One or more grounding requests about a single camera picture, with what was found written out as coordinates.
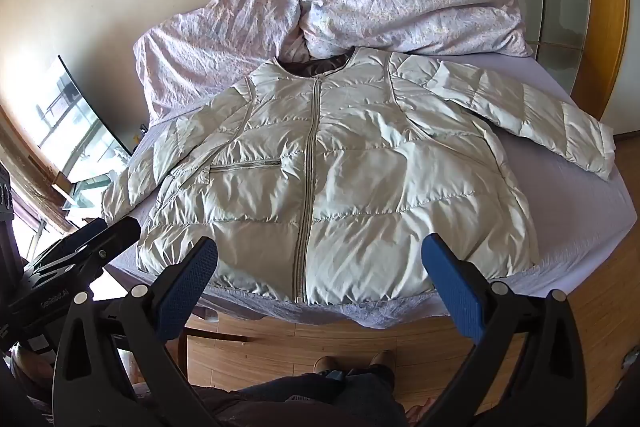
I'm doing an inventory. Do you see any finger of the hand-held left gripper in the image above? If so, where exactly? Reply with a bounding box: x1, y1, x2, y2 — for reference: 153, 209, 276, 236
47, 220, 108, 258
30, 216, 142, 279

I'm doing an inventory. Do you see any beige puffer jacket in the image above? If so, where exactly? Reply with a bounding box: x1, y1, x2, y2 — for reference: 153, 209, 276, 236
100, 47, 617, 308

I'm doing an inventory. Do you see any brown slipper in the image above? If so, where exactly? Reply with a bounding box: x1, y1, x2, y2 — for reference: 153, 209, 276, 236
369, 349, 396, 373
312, 356, 343, 378

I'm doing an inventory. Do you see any bed with lavender sheet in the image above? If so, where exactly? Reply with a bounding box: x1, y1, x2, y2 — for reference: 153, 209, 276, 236
102, 52, 638, 328

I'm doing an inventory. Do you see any person's left hand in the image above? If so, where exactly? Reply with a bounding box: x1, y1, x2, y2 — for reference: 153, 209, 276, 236
11, 342, 55, 390

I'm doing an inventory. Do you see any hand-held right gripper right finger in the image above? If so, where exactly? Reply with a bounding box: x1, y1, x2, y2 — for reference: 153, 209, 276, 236
415, 233, 587, 427

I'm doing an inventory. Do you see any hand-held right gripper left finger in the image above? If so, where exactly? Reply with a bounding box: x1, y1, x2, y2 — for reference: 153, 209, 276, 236
52, 237, 236, 427

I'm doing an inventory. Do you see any black television screen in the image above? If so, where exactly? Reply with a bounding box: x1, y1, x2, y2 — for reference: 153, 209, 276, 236
36, 54, 135, 158

